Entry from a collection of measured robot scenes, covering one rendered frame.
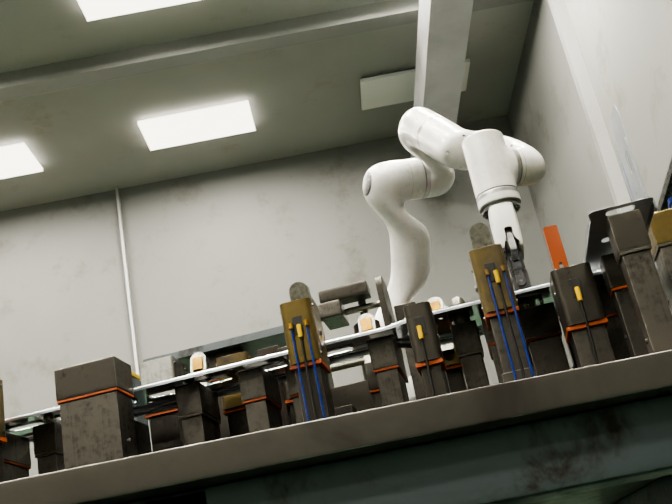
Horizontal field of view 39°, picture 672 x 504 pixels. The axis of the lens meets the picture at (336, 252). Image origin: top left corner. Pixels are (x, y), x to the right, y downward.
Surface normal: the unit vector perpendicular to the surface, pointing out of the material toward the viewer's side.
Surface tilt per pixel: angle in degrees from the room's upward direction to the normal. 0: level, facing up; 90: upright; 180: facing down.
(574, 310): 90
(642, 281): 90
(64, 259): 90
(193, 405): 90
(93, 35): 180
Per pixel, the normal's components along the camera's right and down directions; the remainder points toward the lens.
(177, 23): 0.18, 0.91
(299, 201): -0.05, -0.36
